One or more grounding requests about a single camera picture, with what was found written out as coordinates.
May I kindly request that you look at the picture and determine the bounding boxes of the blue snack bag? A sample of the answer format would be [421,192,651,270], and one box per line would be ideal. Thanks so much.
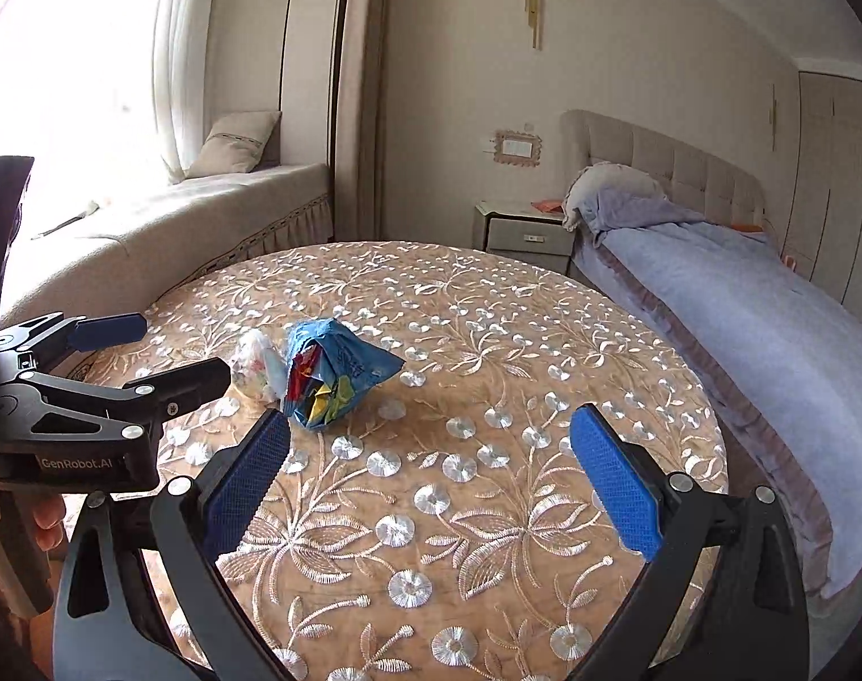
[281,318,405,431]

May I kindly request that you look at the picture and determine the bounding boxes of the beige wardrobe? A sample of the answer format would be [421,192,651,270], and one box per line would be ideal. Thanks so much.
[785,72,862,323]

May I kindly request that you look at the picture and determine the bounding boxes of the orange item on nightstand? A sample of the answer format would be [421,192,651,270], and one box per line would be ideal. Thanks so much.
[532,200,563,214]

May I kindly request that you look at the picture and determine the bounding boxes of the grey bedside nightstand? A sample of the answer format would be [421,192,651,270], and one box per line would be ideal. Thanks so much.
[472,200,574,275]

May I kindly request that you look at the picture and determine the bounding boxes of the person's left hand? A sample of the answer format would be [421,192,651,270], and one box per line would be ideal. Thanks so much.
[0,494,66,552]

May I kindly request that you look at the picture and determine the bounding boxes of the crumpled white plastic wrapper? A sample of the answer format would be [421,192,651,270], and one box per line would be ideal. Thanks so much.
[229,329,288,406]

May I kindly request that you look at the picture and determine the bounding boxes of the gold wall sconce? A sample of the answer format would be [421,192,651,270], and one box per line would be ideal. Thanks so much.
[768,83,779,154]
[524,0,543,51]

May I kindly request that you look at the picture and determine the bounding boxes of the framed wall switch plate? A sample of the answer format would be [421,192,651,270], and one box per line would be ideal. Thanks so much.
[494,129,543,167]

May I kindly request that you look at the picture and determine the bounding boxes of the embroidered beige tablecloth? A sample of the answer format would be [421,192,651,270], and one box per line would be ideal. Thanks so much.
[86,243,728,679]

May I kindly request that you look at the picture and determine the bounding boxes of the grey bed pillow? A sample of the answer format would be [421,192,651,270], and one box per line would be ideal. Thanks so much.
[562,162,668,232]

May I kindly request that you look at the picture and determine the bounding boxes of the beige window seat cushion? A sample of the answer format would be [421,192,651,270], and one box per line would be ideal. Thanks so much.
[0,165,334,327]

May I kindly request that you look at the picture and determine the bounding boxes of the white sheer curtain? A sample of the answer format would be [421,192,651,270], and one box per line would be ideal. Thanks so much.
[150,0,212,183]

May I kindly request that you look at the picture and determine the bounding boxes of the beige tufted headboard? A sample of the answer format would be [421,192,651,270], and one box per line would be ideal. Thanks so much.
[557,109,770,226]

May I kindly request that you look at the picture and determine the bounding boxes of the beige throw pillow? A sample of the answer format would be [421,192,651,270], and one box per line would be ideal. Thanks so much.
[186,111,281,178]

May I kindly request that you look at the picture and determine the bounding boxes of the bed with blue quilt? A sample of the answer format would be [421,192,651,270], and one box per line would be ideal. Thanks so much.
[574,199,862,601]

